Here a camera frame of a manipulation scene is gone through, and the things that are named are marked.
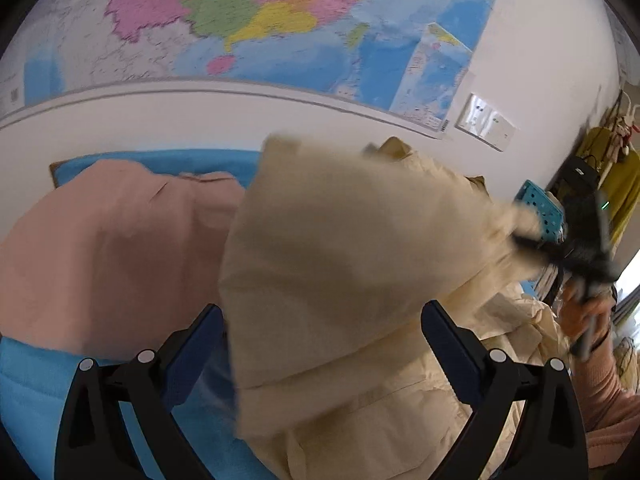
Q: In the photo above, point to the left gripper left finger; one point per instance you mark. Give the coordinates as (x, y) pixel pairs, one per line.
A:
(93, 440)

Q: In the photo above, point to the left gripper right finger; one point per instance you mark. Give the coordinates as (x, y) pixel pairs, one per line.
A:
(550, 441)

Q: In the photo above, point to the cream large garment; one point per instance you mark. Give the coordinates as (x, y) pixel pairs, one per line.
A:
(329, 261)

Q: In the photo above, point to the pink sleeved right forearm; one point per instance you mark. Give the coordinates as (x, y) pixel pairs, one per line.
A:
(610, 413)

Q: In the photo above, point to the person's right hand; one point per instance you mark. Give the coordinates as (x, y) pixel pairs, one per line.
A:
(579, 316)

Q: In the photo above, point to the teal plastic upper basket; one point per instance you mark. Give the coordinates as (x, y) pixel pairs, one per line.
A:
(549, 210)

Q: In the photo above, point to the yellow hanging garment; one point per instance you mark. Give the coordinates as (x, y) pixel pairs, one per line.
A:
(621, 185)

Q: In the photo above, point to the black handbag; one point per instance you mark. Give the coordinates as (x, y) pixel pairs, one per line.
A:
(577, 177)

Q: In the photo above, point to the folded pink garment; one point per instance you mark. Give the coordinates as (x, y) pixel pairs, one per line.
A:
(116, 260)

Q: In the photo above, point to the white middle wall socket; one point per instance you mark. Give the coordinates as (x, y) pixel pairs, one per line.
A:
(499, 132)

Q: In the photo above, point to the white wall socket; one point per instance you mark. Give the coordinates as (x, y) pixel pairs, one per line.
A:
(476, 116)
(499, 132)

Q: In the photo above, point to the white left wall socket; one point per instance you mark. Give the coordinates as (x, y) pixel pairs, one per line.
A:
(476, 116)

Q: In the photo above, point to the colourful wall map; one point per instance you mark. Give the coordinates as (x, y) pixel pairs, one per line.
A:
(406, 57)

